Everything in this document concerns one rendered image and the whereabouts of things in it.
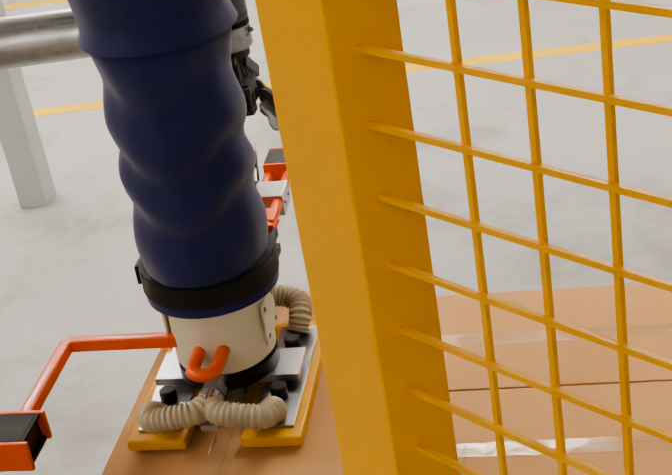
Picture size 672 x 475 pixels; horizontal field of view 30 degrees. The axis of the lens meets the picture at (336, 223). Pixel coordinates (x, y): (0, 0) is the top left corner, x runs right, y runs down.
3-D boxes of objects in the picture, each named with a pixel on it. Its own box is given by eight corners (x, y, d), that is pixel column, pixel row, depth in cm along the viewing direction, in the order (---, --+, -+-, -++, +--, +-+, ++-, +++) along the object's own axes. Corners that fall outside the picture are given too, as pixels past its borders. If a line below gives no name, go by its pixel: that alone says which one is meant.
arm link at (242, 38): (206, 18, 231) (257, 13, 229) (211, 43, 233) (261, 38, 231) (194, 35, 223) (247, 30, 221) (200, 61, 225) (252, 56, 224)
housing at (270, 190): (287, 215, 248) (283, 195, 246) (253, 217, 249) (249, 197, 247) (292, 199, 254) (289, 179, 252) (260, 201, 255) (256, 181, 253)
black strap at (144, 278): (266, 308, 193) (261, 286, 191) (123, 315, 198) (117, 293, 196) (290, 236, 213) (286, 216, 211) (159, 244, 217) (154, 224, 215)
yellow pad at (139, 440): (187, 450, 202) (181, 425, 199) (128, 452, 203) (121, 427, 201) (230, 333, 231) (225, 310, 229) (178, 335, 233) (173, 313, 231)
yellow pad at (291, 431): (302, 447, 198) (298, 421, 196) (241, 448, 200) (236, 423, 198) (331, 328, 228) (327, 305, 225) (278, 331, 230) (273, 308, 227)
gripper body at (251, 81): (216, 122, 230) (203, 60, 225) (226, 103, 238) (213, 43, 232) (256, 118, 229) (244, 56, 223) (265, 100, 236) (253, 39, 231)
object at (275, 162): (301, 184, 258) (297, 162, 256) (266, 186, 260) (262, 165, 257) (307, 166, 266) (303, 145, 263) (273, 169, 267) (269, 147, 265)
